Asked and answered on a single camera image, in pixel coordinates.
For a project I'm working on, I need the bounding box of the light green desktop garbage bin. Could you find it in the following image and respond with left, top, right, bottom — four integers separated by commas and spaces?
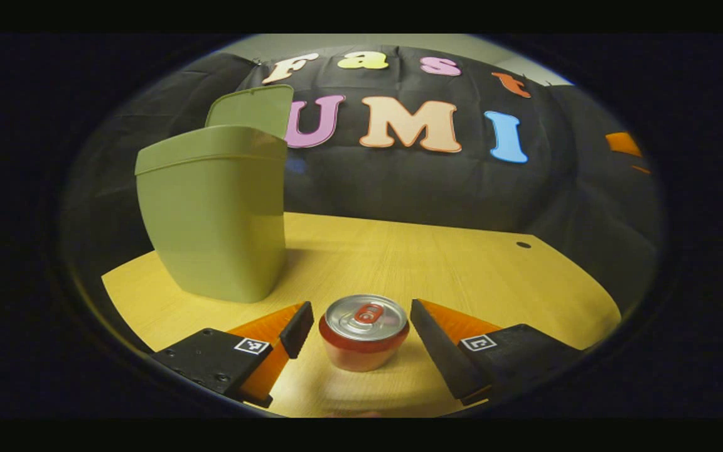
134, 85, 294, 304

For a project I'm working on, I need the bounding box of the wooden desktop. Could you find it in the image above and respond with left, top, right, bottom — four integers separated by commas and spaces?
101, 212, 623, 418

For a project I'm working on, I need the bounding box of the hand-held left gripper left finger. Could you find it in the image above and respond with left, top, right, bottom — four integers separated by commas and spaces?
151, 301, 315, 409

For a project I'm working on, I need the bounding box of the red pop can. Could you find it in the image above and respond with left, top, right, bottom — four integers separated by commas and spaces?
319, 294, 410, 372

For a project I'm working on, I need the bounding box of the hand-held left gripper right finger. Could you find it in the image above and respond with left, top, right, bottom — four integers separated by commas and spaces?
410, 299, 582, 406

